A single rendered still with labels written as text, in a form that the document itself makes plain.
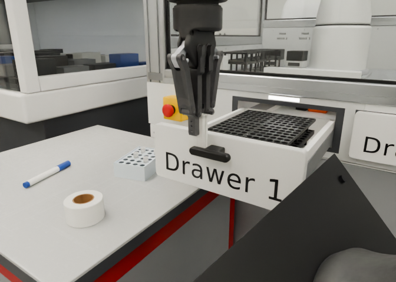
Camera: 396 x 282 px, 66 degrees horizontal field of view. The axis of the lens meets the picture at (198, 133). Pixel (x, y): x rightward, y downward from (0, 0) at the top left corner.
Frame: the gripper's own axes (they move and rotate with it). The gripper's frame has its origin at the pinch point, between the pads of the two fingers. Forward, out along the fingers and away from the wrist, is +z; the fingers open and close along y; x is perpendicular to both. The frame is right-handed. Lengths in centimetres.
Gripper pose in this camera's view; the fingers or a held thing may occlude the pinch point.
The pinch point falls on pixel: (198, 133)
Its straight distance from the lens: 51.7
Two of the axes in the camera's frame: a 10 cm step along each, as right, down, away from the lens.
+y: -5.5, 2.6, -8.0
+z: 0.0, 9.5, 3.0
